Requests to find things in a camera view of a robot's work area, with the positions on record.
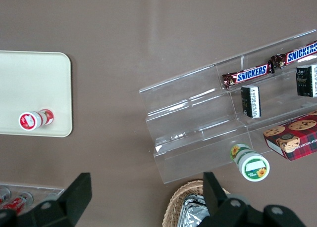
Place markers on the Snickers chocolate bar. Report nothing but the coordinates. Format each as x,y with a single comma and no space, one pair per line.
297,55
250,75

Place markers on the small black snack box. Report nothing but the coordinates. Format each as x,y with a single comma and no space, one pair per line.
251,102
306,80

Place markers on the silver foil-wrapped food pack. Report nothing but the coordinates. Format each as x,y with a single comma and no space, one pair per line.
194,211

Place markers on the cream plastic tray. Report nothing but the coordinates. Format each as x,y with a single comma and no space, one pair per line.
32,86

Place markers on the small red-label drink bottle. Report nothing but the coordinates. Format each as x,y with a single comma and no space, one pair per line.
18,201
3,195

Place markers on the clear acrylic bottle bin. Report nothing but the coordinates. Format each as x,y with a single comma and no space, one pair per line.
37,191

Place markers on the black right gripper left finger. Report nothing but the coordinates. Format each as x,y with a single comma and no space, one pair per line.
67,202

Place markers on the red-label yogurt bottle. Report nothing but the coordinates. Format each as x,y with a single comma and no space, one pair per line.
34,118

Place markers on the clear acrylic tiered display stand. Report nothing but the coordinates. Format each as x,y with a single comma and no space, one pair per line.
195,128

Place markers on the woven wicker basket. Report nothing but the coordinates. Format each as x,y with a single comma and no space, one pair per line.
180,199

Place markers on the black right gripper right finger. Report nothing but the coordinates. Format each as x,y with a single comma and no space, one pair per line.
230,212

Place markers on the red tartan cookie box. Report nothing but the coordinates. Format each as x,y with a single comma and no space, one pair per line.
294,138

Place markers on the green sunflower yogurt bottle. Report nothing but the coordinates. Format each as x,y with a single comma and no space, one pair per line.
250,164

